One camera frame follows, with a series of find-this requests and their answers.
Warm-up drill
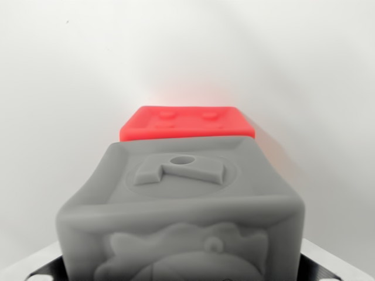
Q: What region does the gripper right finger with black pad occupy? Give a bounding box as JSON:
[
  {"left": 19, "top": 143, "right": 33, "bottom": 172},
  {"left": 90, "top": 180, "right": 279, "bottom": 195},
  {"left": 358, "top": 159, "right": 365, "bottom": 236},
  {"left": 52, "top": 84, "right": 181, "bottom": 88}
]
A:
[{"left": 297, "top": 237, "right": 375, "bottom": 281}]

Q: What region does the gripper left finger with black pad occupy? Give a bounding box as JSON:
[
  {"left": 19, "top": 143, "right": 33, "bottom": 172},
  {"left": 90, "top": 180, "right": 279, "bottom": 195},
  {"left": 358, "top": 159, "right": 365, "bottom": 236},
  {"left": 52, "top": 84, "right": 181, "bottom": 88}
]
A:
[{"left": 0, "top": 241, "right": 71, "bottom": 281}]

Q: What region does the grey embossed soft cube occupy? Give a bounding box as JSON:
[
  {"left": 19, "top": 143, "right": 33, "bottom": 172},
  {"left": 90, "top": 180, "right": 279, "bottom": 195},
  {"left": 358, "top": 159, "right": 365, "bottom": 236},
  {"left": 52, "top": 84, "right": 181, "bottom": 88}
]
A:
[{"left": 55, "top": 135, "right": 306, "bottom": 281}]

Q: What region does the red embossed soft cube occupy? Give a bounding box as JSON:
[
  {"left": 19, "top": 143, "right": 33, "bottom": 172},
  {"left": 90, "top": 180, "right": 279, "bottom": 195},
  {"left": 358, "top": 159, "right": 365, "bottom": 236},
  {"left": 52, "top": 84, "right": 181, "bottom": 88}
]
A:
[{"left": 119, "top": 105, "right": 256, "bottom": 143}]

